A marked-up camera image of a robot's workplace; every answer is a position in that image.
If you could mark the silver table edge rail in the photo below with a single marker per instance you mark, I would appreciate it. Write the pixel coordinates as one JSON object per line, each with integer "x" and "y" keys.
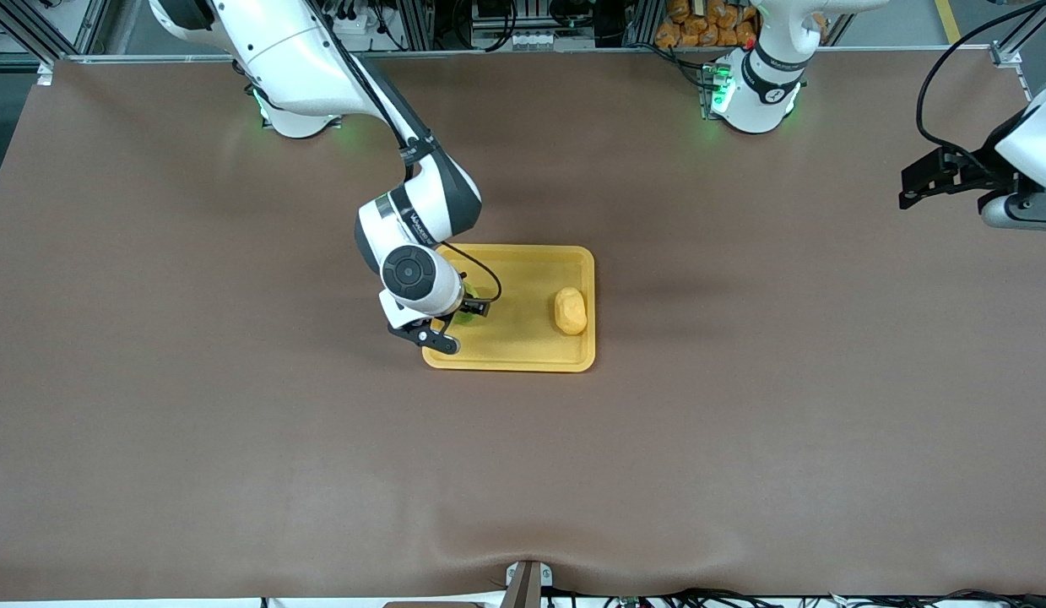
{"x": 531, "y": 53}

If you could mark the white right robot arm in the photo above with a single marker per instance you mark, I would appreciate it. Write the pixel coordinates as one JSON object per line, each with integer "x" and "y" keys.
{"x": 303, "y": 59}

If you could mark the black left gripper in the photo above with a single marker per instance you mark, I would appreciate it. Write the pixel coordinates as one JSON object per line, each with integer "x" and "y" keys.
{"x": 977, "y": 173}

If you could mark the bag of orange snacks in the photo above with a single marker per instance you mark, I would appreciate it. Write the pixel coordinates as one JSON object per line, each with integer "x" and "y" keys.
{"x": 700, "y": 29}

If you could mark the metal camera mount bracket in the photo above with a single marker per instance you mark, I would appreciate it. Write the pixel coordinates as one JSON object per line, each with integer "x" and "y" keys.
{"x": 527, "y": 587}

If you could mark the aluminium frame post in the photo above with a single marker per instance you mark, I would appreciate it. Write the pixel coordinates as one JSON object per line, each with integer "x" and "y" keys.
{"x": 1006, "y": 56}

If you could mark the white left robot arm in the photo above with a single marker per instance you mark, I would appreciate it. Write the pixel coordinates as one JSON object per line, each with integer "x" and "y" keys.
{"x": 759, "y": 93}

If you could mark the white power strip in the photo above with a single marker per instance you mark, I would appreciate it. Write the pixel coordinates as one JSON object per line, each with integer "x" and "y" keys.
{"x": 362, "y": 25}

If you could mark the yellow plastic tray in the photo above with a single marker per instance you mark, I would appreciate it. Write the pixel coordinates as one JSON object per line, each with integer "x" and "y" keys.
{"x": 522, "y": 338}

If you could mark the yellow potato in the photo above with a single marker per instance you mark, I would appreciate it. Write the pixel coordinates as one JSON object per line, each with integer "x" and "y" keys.
{"x": 571, "y": 311}

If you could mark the brown table mat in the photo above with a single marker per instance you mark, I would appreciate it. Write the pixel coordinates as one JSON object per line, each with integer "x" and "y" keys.
{"x": 522, "y": 464}

